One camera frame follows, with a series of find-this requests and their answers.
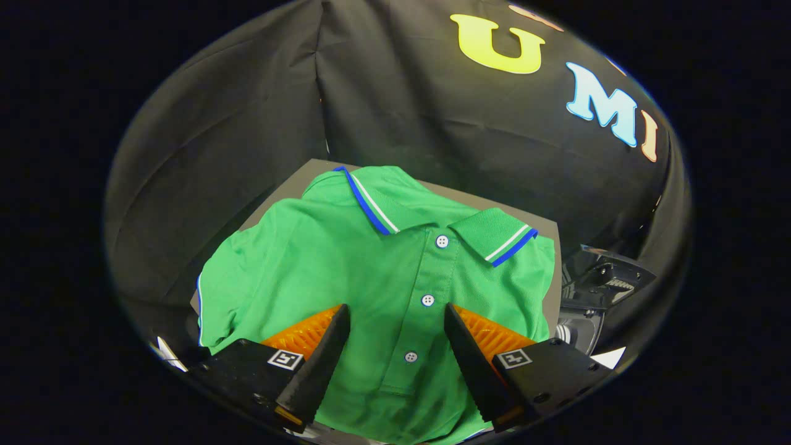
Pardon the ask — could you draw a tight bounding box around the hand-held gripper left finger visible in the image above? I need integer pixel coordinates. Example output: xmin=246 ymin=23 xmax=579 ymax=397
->
xmin=188 ymin=303 xmax=352 ymax=433

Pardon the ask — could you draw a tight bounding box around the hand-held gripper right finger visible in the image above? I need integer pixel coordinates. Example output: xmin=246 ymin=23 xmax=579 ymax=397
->
xmin=444 ymin=303 xmax=615 ymax=433

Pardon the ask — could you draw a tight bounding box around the green polo shirt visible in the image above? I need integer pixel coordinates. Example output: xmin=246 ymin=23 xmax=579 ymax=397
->
xmin=197 ymin=165 xmax=556 ymax=445

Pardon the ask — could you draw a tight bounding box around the white board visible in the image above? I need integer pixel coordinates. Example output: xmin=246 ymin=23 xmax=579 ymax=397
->
xmin=590 ymin=346 xmax=627 ymax=370

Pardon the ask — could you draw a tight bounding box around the grey cabinet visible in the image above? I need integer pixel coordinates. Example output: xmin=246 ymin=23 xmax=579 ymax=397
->
xmin=188 ymin=158 xmax=562 ymax=334

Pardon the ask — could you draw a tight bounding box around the black backdrop cloth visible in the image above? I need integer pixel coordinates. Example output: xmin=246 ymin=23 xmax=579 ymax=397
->
xmin=102 ymin=0 xmax=693 ymax=365

